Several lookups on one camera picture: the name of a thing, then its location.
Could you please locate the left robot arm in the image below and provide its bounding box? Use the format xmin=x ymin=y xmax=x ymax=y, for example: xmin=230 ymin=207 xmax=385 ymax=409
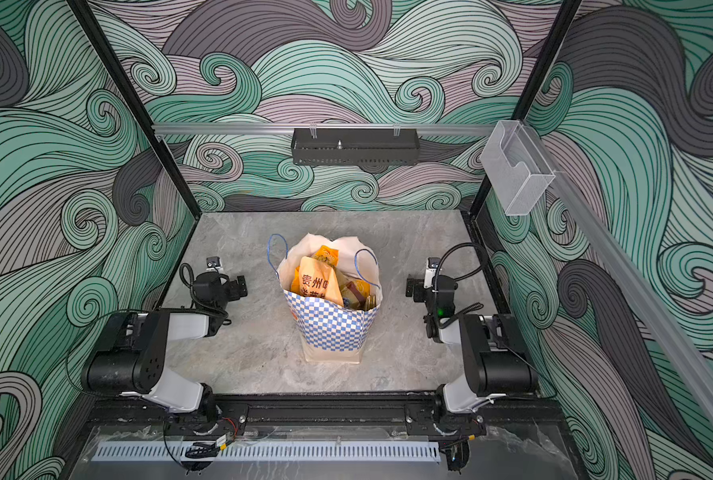
xmin=80 ymin=263 xmax=248 ymax=421

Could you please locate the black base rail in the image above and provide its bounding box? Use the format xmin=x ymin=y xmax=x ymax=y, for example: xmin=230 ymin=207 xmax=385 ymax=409
xmin=88 ymin=391 xmax=564 ymax=438

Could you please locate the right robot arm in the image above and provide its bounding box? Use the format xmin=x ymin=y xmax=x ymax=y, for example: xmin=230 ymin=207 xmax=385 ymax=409
xmin=406 ymin=242 xmax=539 ymax=420

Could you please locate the clear plastic wall holder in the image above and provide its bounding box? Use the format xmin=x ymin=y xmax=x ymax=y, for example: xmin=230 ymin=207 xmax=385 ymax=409
xmin=480 ymin=120 xmax=556 ymax=217

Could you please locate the aluminium rail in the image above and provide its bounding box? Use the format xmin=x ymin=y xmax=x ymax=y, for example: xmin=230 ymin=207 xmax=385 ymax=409
xmin=517 ymin=121 xmax=713 ymax=426
xmin=152 ymin=122 xmax=495 ymax=137

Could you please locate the black perforated wall tray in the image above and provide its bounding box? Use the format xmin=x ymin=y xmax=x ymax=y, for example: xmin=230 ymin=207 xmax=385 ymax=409
xmin=290 ymin=129 xmax=421 ymax=168

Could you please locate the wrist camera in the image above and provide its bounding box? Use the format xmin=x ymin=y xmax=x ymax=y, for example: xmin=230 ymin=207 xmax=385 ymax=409
xmin=206 ymin=256 xmax=224 ymax=273
xmin=424 ymin=257 xmax=441 ymax=289

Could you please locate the gold snack bag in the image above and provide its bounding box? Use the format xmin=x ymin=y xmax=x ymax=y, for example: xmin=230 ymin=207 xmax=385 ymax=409
xmin=340 ymin=277 xmax=378 ymax=311

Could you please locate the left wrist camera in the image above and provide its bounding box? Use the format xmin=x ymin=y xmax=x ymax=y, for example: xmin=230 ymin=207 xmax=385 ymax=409
xmin=206 ymin=256 xmax=224 ymax=273

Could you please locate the yellow snack bag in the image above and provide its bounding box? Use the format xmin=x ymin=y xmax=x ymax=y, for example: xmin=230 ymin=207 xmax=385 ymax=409
xmin=312 ymin=245 xmax=340 ymax=268

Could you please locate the right aluminium rail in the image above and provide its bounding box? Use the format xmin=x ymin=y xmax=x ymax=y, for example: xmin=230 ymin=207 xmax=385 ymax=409
xmin=517 ymin=121 xmax=713 ymax=426

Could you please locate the orange potato chips bag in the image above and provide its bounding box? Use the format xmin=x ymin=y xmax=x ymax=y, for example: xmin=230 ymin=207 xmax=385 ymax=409
xmin=290 ymin=256 xmax=344 ymax=306

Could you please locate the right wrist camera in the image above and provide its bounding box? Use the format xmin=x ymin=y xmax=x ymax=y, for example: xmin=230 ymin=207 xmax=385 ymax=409
xmin=424 ymin=257 xmax=441 ymax=289

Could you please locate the white slotted cable duct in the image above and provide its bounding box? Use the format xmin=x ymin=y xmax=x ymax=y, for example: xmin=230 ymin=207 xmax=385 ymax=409
xmin=90 ymin=440 xmax=442 ymax=463

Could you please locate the back aluminium rail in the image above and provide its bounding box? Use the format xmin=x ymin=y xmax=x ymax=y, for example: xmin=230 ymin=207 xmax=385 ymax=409
xmin=152 ymin=122 xmax=495 ymax=137

